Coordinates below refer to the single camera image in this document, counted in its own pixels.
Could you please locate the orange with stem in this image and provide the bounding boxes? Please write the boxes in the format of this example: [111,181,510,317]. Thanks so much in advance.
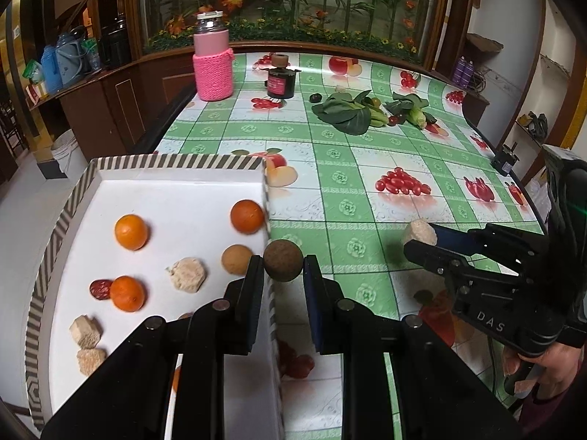
[230,200,265,234]

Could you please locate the bok choy left bunch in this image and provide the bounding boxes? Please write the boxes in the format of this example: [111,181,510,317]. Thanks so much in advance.
[311,89,388,135]

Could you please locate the brown kiwi back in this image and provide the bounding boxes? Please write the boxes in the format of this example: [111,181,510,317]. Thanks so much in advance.
[263,239,303,282]

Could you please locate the white striped-edge tray box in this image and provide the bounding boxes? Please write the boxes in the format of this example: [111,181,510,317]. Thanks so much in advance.
[25,154,284,439]

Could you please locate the black jar with cork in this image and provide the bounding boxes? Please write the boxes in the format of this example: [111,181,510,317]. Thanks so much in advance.
[267,54,299,99]

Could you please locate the beige round cake piece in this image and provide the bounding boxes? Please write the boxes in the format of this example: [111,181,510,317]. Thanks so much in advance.
[402,219,438,245]

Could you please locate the wooden side cabinet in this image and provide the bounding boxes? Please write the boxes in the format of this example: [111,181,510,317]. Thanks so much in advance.
[37,54,195,160]

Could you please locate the red jujube date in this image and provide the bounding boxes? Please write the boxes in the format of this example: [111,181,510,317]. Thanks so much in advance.
[90,279,112,301]

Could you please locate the beige cake cube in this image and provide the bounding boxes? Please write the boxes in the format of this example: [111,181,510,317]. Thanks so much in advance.
[77,348,106,377]
[166,257,207,294]
[69,315,102,350]

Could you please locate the brown kiwi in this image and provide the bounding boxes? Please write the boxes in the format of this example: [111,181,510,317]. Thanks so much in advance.
[221,244,254,276]
[263,239,303,282]

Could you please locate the pink knitted-sleeve thermos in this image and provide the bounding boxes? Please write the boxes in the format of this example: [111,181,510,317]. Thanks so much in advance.
[192,11,234,102]

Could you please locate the purple bottles on shelf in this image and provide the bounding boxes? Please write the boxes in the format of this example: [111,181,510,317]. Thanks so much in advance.
[452,57,475,89]

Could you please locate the small orange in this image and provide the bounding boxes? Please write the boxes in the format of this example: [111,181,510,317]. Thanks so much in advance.
[114,213,149,251]

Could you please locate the beige cake cube front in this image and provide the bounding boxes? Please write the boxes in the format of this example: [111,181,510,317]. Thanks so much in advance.
[69,315,102,350]

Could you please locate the brown kiwi front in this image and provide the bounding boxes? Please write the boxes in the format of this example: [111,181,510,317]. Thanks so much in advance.
[221,244,254,276]

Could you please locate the bok choy right bunch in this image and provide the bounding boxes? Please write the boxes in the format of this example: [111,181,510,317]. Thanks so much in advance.
[383,92,437,129]

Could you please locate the flower landscape painting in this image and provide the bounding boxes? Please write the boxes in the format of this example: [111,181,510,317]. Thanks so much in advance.
[130,0,438,64]

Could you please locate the bok choy bunch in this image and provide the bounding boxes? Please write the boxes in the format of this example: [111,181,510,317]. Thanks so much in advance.
[383,92,437,129]
[311,89,388,135]

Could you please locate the person's right hand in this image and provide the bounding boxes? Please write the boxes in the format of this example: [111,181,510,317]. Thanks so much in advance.
[502,343,584,399]

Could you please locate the white plastic bucket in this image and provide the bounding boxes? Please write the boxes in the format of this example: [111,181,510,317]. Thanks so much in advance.
[51,129,88,183]

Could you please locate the dark passion fruit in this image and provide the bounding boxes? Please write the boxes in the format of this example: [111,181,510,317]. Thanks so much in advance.
[309,93,322,103]

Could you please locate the blue plastic jug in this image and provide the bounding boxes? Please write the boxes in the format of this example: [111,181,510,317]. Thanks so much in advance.
[41,45,63,95]

